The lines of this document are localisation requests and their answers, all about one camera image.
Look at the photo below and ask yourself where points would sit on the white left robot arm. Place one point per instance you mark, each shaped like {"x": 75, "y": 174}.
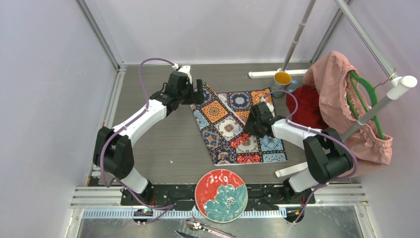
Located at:
{"x": 114, "y": 146}

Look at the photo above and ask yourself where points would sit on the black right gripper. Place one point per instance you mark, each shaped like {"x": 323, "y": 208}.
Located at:
{"x": 249, "y": 127}

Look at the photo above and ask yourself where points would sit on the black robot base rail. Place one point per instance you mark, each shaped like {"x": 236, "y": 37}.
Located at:
{"x": 260, "y": 196}

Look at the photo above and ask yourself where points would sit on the metal spoon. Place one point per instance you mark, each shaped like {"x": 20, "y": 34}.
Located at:
{"x": 198, "y": 226}

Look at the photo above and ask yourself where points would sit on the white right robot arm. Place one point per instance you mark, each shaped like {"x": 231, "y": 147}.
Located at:
{"x": 326, "y": 156}

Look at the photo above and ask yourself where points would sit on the pink fabric garment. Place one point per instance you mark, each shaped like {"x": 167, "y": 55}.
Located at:
{"x": 329, "y": 75}

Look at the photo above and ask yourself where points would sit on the metal knife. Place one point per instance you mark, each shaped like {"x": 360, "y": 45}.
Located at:
{"x": 184, "y": 235}

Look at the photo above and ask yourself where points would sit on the blue mug with yellow inside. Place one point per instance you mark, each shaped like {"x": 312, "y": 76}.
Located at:
{"x": 282, "y": 83}

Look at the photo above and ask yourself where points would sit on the red cloth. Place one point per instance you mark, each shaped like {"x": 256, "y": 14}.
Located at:
{"x": 308, "y": 112}

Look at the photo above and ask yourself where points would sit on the white and grey clothes rack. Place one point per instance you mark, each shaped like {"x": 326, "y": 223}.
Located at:
{"x": 400, "y": 84}

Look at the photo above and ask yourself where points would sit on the colourful patterned placemat cloth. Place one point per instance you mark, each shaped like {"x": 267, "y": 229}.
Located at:
{"x": 221, "y": 120}

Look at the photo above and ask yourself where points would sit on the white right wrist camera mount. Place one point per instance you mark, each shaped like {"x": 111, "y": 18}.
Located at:
{"x": 269, "y": 105}

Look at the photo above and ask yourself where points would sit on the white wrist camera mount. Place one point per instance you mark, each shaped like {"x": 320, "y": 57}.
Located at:
{"x": 269, "y": 105}
{"x": 183, "y": 69}

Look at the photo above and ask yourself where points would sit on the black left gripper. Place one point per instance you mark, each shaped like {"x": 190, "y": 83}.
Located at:
{"x": 197, "y": 97}

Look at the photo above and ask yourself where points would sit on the red plate with teal flower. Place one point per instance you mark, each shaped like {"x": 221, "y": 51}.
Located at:
{"x": 221, "y": 196}

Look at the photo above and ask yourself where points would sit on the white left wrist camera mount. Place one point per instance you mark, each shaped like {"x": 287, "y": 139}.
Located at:
{"x": 183, "y": 69}

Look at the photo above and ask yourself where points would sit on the green clothes hanger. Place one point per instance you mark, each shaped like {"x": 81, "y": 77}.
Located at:
{"x": 361, "y": 92}

